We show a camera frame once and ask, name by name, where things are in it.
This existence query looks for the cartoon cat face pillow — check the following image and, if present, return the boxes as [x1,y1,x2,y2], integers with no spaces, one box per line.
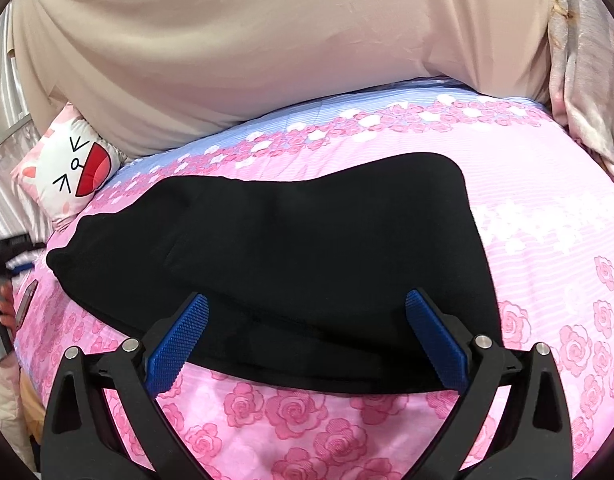
[11,102,128,223]

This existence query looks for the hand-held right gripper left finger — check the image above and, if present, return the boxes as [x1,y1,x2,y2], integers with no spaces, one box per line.
[41,292,210,480]

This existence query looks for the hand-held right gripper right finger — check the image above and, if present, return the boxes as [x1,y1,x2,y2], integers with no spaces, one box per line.
[405,289,570,480]

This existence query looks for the metal rail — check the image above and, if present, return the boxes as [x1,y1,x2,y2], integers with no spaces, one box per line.
[0,114,34,157]

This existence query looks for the pink rose bed sheet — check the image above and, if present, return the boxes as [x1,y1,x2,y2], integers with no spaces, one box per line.
[12,77,614,480]

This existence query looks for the silver satin curtain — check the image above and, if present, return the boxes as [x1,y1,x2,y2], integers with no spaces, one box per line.
[0,25,62,241]

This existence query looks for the cream floral cloth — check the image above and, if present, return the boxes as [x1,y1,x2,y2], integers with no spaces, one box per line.
[547,0,614,186]

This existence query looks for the dark smartphone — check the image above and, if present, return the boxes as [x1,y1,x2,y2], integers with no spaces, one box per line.
[14,280,39,326]

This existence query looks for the beige duvet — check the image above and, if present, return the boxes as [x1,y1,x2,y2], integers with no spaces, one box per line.
[12,0,555,158]

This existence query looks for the black pants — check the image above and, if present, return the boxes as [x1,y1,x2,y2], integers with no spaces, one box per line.
[46,152,504,395]

